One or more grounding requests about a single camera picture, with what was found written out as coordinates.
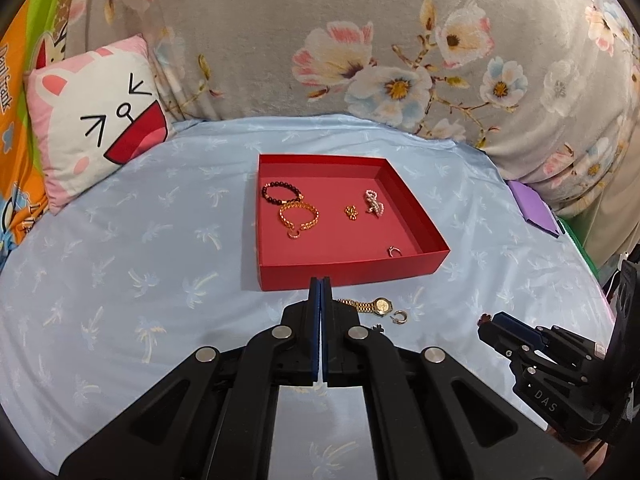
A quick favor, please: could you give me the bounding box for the white charging cable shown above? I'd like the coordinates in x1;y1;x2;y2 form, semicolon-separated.
602;250;632;306

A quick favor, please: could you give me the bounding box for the wide gold chain bracelet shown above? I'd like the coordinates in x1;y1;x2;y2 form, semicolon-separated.
278;201;321;232

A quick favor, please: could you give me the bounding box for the light blue palm-print bedsheet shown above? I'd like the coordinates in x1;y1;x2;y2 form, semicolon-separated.
0;114;618;480

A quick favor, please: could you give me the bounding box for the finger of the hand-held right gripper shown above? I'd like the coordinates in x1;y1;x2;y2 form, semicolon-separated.
492;311;597;362
478;315;532;362

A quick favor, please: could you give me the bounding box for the grey floral blanket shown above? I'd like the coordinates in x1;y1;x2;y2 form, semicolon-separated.
65;0;640;271

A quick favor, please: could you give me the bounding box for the black bead bracelet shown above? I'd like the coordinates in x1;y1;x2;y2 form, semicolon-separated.
261;181;304;207

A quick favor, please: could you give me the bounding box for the orange green printed cloth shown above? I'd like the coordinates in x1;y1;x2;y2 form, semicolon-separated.
0;0;73;256

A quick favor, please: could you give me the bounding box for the red cardboard box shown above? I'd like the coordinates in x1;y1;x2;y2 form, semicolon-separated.
256;154;451;292

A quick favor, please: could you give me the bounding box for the pearl brooch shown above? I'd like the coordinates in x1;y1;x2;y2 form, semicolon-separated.
364;189;386;217

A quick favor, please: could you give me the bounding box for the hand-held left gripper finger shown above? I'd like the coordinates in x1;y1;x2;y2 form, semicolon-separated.
59;276;321;480
320;276;586;480

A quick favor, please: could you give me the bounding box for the pink white cat pillow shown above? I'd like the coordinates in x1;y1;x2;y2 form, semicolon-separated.
26;34;171;215

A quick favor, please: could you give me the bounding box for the gold wristwatch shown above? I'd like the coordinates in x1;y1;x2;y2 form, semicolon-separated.
336;297;395;317

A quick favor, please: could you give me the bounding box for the purple notebook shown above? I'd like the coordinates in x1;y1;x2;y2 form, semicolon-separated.
507;179;565;239

